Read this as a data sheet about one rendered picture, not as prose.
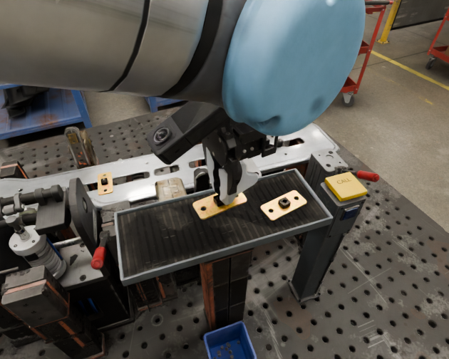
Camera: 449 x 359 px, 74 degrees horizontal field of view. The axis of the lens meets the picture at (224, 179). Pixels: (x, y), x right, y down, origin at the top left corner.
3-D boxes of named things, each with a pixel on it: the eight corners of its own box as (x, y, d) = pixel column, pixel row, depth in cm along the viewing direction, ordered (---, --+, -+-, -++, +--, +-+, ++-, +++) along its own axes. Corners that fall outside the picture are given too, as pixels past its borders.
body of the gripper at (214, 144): (276, 158, 42) (289, 76, 34) (222, 178, 39) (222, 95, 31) (248, 129, 47) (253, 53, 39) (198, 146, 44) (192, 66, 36)
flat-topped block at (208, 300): (234, 298, 90) (240, 199, 58) (244, 324, 84) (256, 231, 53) (202, 308, 88) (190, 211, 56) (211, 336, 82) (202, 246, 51)
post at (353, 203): (308, 273, 95) (348, 174, 64) (321, 295, 90) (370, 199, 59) (286, 281, 94) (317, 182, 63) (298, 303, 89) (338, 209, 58)
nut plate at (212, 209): (236, 186, 52) (236, 181, 51) (247, 201, 49) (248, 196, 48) (192, 204, 49) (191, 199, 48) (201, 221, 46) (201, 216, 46)
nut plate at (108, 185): (97, 174, 85) (96, 172, 84) (111, 172, 85) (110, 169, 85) (98, 195, 79) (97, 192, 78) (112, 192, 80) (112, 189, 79)
